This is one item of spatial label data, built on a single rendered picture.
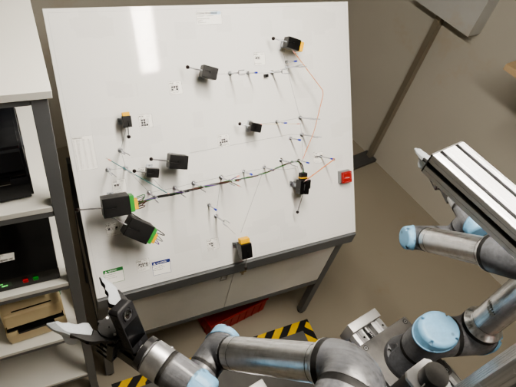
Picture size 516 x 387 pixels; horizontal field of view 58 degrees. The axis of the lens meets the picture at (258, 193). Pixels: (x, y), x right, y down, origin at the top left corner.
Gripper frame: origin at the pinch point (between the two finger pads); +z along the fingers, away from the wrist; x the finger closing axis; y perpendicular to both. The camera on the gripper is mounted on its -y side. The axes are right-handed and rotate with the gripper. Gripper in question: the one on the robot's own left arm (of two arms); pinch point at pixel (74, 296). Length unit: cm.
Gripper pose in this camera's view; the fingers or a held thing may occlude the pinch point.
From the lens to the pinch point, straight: 108.2
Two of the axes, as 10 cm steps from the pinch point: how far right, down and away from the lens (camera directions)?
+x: 4.6, -4.9, 7.4
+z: -8.5, -4.8, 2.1
